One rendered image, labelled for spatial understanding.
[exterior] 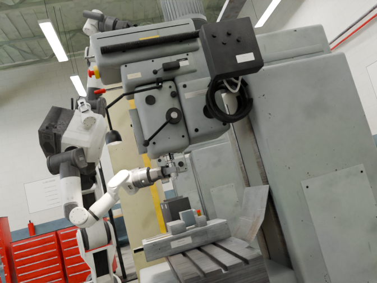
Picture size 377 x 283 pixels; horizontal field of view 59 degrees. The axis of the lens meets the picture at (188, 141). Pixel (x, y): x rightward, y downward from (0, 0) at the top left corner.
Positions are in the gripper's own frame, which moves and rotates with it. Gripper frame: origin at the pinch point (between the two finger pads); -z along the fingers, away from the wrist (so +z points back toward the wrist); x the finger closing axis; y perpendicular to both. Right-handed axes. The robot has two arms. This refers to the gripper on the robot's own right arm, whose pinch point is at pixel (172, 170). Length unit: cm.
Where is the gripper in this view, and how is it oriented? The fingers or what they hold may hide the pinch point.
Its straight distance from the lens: 154.2
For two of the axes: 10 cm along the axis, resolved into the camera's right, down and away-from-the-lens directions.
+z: -9.3, 2.7, 2.4
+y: 2.4, 9.6, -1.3
